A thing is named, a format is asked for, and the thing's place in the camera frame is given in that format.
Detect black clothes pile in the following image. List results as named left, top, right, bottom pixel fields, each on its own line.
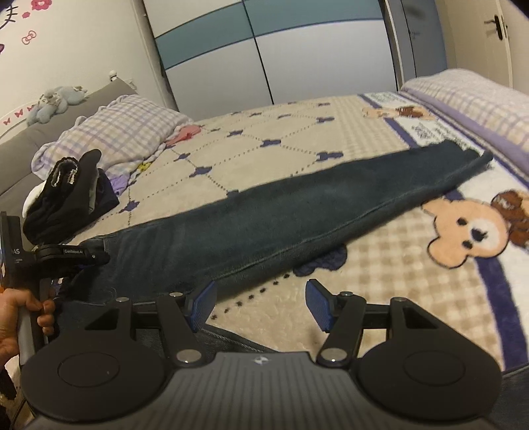
left=22, top=150, right=108, bottom=244

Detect grey-blue door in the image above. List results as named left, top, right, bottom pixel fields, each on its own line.
left=384, top=0, right=449, bottom=89

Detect plaid pillow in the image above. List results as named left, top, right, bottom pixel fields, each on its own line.
left=32, top=94, right=195, bottom=178

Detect white door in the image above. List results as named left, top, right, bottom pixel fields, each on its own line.
left=436, top=0, right=529, bottom=89

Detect pink cloth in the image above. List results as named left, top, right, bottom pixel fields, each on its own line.
left=165, top=124, right=202, bottom=146

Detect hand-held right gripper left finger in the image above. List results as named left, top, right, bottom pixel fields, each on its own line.
left=85, top=281, right=218, bottom=368

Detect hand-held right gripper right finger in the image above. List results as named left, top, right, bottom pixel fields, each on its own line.
left=305, top=279, right=441, bottom=368

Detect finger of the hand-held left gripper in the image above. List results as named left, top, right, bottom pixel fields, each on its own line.
left=83, top=247, right=111, bottom=267

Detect purple plaid quilt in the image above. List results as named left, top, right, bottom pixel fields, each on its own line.
left=399, top=68, right=529, bottom=183

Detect beige bear printed blanket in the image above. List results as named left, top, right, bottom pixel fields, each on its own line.
left=54, top=93, right=529, bottom=373

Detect dark purple folded garment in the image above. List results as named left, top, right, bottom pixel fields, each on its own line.
left=97, top=169, right=120, bottom=216

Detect dark denim jeans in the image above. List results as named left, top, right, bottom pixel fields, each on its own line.
left=54, top=140, right=494, bottom=356

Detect blue plush toy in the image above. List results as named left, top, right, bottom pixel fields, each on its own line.
left=27, top=86, right=88, bottom=126

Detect person's left hand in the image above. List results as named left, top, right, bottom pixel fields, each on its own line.
left=0, top=287, right=56, bottom=365

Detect grey headboard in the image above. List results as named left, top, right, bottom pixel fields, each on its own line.
left=0, top=78, right=139, bottom=199

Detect white and teal wardrobe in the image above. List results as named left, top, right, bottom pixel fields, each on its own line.
left=142, top=0, right=403, bottom=114

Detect white cloth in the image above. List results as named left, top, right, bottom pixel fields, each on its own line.
left=22, top=186, right=44, bottom=218

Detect black door handle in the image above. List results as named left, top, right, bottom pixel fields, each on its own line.
left=483, top=14, right=509, bottom=41

